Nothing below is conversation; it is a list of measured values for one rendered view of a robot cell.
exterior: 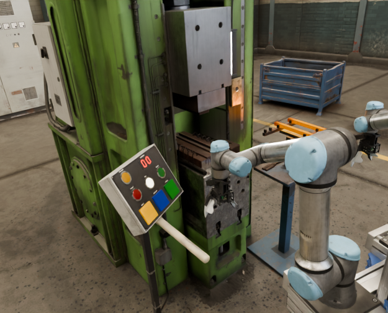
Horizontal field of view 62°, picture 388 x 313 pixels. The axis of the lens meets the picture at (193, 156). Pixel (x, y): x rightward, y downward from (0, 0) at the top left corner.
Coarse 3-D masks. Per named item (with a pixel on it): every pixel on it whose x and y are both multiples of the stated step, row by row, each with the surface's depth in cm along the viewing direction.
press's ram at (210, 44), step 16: (176, 16) 150; (192, 16) 149; (208, 16) 154; (224, 16) 161; (176, 32) 154; (192, 32) 152; (208, 32) 157; (224, 32) 164; (176, 48) 158; (192, 48) 155; (208, 48) 161; (224, 48) 167; (176, 64) 162; (192, 64) 158; (208, 64) 164; (224, 64) 171; (176, 80) 167; (192, 80) 161; (208, 80) 167; (224, 80) 174
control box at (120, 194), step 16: (128, 160) 147; (144, 160) 145; (160, 160) 154; (112, 176) 129; (144, 176) 142; (160, 176) 150; (112, 192) 131; (128, 192) 133; (144, 192) 139; (128, 208) 131; (128, 224) 135; (144, 224) 134
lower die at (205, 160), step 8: (176, 136) 213; (192, 136) 213; (184, 144) 203; (192, 144) 201; (208, 144) 200; (184, 152) 195; (200, 152) 191; (208, 152) 190; (200, 160) 184; (208, 160) 186
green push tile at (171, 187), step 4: (172, 180) 154; (168, 184) 152; (172, 184) 153; (168, 188) 151; (172, 188) 153; (176, 188) 155; (168, 192) 150; (172, 192) 152; (176, 192) 154; (172, 196) 151
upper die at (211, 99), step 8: (224, 88) 176; (176, 96) 181; (184, 96) 175; (192, 96) 169; (200, 96) 167; (208, 96) 171; (216, 96) 174; (224, 96) 178; (176, 104) 183; (184, 104) 177; (192, 104) 171; (200, 104) 169; (208, 104) 172; (216, 104) 176
